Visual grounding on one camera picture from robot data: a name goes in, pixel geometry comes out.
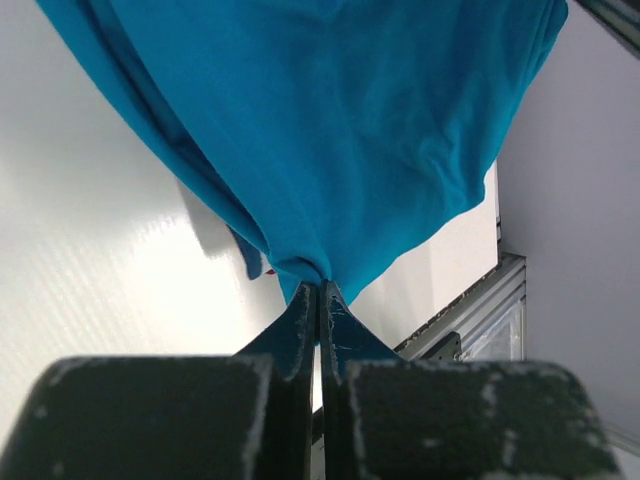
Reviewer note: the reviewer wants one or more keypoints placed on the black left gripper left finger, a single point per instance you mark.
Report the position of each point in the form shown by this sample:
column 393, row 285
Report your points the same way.
column 244, row 416

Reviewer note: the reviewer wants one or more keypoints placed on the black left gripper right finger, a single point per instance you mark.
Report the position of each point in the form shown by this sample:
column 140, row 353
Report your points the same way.
column 390, row 418

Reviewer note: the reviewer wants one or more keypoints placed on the navy printed t-shirt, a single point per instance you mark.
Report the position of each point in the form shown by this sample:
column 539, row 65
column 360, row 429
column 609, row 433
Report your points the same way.
column 254, row 261

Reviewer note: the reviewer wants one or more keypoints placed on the bright blue t-shirt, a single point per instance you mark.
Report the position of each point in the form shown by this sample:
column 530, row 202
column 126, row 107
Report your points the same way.
column 334, row 136

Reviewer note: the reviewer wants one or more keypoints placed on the aluminium frame rail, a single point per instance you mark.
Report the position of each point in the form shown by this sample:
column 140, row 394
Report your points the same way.
column 486, row 322

